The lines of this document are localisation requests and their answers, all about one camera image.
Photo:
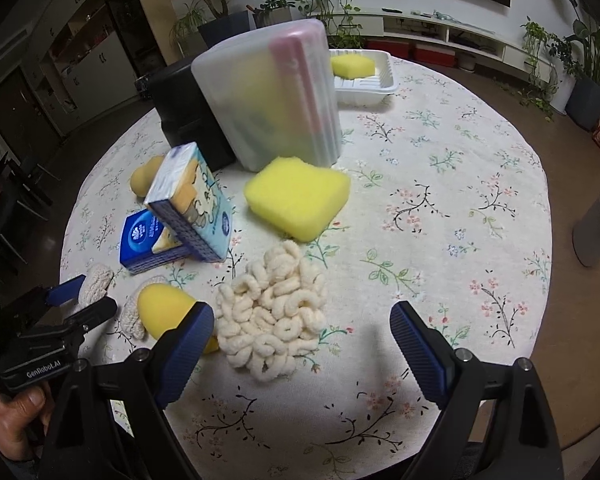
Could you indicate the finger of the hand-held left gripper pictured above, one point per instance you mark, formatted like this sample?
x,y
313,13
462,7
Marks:
x,y
67,287
95,312

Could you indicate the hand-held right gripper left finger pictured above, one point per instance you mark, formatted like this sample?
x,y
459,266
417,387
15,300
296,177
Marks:
x,y
185,355

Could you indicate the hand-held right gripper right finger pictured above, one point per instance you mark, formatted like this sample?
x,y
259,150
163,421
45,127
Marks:
x,y
425,355

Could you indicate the white knitted sock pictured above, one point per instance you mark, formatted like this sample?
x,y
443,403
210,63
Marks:
x,y
99,282
132,322

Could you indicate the cream chenille cloth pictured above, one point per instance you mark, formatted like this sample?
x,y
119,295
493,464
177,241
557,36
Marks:
x,y
270,320

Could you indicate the yellow egg-shaped sponge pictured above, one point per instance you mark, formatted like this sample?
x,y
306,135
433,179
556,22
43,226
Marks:
x,y
145,177
162,310

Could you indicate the blue tissue pack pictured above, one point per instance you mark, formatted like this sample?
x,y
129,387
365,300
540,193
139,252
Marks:
x,y
195,195
140,240

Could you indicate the translucent plastic storage box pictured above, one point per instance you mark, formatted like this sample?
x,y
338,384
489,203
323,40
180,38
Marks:
x,y
260,100

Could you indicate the white plastic tray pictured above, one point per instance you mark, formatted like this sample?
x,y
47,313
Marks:
x,y
365,90

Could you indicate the person's left hand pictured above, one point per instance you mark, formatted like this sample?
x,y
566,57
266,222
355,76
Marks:
x,y
15,420

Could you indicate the dark chair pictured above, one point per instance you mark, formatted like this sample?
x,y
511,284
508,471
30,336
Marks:
x,y
30,200

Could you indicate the floral tablecloth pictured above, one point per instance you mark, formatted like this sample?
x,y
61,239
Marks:
x,y
430,185

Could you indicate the large yellow rectangular sponge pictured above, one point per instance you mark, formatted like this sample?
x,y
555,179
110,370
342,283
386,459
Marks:
x,y
295,195

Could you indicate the grey trash can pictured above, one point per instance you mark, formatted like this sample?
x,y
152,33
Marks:
x,y
592,235

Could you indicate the black storage bin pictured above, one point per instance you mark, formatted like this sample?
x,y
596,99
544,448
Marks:
x,y
185,110

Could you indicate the small white pot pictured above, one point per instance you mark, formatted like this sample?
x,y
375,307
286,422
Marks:
x,y
466,61

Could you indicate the small yellow rectangular sponge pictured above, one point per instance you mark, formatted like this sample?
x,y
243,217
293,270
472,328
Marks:
x,y
352,66

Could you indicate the red storage box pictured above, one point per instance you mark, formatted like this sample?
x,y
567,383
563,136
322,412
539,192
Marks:
x,y
434,54
387,48

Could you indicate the large plant in grey pot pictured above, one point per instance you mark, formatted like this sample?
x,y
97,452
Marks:
x,y
587,95

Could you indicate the white television cabinet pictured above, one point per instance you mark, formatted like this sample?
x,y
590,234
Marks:
x,y
510,52

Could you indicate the bushy plant in white pot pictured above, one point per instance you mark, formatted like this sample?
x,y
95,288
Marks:
x,y
545,50

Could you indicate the light blue toy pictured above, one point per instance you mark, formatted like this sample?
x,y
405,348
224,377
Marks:
x,y
442,14

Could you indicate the low leafy potted plant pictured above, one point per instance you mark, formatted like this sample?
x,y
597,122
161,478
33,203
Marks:
x,y
272,10

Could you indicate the white wall cabinets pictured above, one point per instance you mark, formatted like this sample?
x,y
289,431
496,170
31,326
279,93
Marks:
x,y
95,60

